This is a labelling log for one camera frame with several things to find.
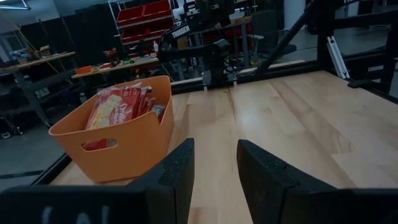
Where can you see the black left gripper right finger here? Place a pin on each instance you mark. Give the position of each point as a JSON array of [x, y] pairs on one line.
[[295, 199]]

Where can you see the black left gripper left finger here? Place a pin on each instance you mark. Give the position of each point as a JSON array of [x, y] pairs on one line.
[[124, 205]]

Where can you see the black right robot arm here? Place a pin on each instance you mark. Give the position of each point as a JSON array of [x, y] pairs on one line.
[[214, 53]]

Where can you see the orange plastic basket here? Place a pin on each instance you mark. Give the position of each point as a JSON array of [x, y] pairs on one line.
[[130, 155]]

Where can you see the wooden workbench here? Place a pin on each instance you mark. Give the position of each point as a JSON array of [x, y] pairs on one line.
[[40, 59], [124, 66]]

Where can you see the silver aluminium extrusion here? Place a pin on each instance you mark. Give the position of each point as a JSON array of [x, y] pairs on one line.
[[337, 57]]

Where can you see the black office chair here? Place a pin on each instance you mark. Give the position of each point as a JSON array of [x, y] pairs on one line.
[[264, 28]]

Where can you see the shelf with red bins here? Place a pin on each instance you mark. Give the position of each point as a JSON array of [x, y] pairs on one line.
[[140, 15]]

